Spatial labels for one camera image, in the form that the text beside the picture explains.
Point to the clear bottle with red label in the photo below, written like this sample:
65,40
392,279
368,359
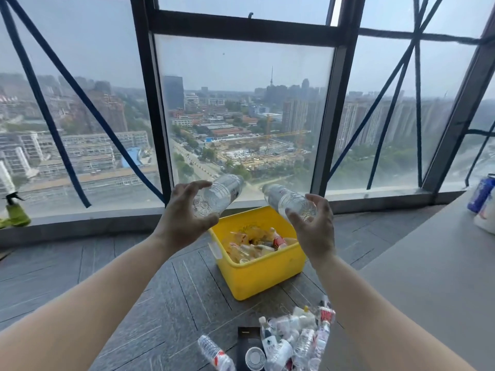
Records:
214,355

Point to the person's right hand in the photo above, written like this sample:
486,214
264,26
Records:
319,235

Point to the person's left hand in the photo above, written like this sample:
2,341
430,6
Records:
176,224

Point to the person's left forearm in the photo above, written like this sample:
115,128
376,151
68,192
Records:
81,305

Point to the clear plastic water bottle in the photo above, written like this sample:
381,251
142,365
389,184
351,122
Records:
222,195
286,198

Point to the heap of yellowish empty bottles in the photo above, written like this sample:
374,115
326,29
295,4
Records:
253,245

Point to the blue window tape strips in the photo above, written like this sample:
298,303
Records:
418,111

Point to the black cardboard box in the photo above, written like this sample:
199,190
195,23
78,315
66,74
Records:
247,338

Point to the white plastic container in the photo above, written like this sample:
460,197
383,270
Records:
488,218

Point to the blue drink can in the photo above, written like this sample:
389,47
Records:
479,195

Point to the person's right forearm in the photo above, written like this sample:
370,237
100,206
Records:
371,320

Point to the person's right thumb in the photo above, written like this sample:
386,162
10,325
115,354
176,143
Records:
294,222

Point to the yellow plastic bin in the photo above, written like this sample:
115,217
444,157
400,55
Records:
263,274

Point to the pile of clear plastic bottles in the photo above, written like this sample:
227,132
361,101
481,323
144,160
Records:
301,340

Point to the green spray bottle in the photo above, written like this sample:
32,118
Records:
16,214

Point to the round metal tin can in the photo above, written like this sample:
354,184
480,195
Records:
255,359

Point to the black window frame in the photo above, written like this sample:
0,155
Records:
247,27

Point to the person's left thumb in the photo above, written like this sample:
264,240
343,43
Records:
209,222

